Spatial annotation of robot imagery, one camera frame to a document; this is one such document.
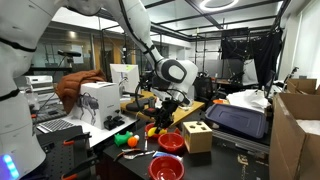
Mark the yellow toy banana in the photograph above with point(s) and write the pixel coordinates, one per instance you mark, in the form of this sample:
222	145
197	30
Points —
151	133

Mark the black curtain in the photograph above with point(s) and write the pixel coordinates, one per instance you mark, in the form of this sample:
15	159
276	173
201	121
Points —
263	48

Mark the green toy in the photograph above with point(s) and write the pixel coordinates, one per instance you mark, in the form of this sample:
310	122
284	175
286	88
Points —
120	139

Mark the brown puffer jacket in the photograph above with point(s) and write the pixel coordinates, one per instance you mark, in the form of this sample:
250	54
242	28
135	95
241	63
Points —
69	86

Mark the wooden desk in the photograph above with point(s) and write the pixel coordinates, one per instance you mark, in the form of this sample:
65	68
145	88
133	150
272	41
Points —
180	115

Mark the red handled tool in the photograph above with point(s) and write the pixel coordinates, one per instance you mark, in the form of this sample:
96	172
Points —
145	141

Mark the blue plastic bin lid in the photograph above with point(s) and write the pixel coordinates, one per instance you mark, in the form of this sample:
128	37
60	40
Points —
243	120

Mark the large cardboard box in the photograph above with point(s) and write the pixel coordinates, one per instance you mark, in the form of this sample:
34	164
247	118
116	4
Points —
294	153

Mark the far red bowl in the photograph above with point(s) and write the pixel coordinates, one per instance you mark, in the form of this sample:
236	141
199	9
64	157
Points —
149	126

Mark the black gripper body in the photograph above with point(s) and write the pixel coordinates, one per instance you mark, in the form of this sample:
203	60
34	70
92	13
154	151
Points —
165	113

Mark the red bowl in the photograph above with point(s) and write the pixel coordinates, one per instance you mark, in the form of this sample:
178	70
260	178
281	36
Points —
166	168
171	142
149	126

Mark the keyboard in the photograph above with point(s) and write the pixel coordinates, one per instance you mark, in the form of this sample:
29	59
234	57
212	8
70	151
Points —
54	125

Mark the blue toothpaste tube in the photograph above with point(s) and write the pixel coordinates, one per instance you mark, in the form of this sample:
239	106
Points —
167	155

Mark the orange toy carrot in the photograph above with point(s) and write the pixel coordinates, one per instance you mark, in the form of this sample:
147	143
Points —
133	141

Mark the white monitor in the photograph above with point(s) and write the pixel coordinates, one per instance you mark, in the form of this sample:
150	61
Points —
126	76

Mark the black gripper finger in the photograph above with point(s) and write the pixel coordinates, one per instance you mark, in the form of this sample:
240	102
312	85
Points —
165	126
157	129

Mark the middle red bowl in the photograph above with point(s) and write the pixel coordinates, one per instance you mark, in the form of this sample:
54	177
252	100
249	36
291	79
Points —
171	142

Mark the black game controller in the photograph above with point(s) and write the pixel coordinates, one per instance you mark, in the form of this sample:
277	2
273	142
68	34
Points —
113	122

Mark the white robot dog box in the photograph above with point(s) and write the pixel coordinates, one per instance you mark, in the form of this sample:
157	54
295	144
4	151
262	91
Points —
97	101

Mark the white plastic bag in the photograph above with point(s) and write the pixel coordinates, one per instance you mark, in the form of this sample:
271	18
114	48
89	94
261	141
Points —
251	99

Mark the metal spoon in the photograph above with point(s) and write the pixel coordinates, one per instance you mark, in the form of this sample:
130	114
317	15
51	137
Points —
130	157

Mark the wooden shape sorter box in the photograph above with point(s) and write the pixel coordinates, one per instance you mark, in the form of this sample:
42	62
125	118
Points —
197	136

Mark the black orange clamp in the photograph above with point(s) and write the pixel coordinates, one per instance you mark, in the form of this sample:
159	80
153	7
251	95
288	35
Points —
72	140

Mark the near red bowl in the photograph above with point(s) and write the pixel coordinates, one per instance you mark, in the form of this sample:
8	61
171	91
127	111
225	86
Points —
166	168

